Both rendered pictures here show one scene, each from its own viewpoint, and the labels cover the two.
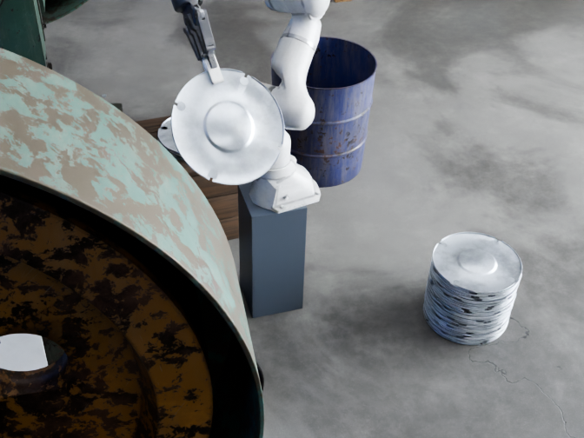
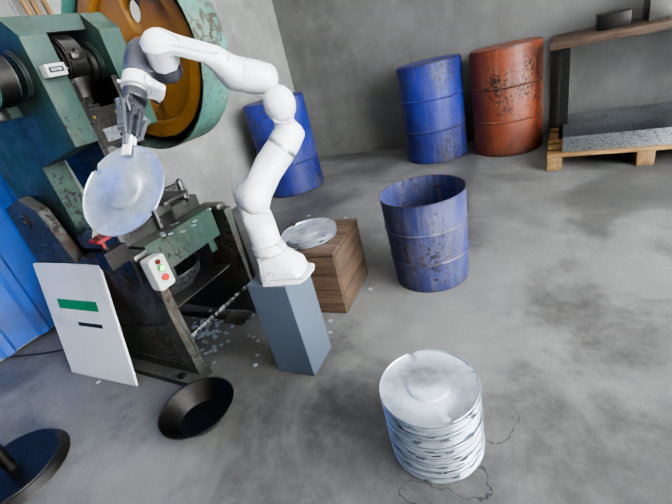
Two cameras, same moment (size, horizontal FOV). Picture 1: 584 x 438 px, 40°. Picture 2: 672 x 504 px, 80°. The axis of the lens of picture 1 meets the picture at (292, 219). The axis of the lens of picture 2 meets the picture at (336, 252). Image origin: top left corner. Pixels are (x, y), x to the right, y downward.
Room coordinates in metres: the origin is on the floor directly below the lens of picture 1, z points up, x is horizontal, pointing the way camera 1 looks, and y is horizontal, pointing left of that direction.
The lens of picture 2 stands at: (1.27, -1.12, 1.17)
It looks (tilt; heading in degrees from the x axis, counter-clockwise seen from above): 27 degrees down; 47
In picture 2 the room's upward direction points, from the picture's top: 14 degrees counter-clockwise
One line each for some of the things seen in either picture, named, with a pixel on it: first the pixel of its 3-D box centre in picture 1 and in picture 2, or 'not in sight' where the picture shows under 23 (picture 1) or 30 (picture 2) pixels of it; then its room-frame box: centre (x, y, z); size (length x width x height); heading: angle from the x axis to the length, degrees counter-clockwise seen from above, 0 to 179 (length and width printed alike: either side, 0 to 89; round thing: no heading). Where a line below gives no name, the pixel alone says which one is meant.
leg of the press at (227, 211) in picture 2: not in sight; (182, 235); (2.11, 0.98, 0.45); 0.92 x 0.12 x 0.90; 105
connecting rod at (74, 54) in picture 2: not in sight; (76, 83); (1.88, 0.78, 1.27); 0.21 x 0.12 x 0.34; 105
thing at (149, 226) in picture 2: not in sight; (141, 219); (1.88, 0.78, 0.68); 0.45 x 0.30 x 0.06; 15
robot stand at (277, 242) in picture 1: (271, 248); (292, 318); (2.03, 0.07, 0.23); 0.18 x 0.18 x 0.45; 18
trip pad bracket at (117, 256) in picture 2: not in sight; (121, 267); (1.64, 0.48, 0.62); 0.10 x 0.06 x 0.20; 15
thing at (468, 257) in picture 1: (476, 261); (428, 385); (1.97, -0.61, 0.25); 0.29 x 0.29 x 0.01
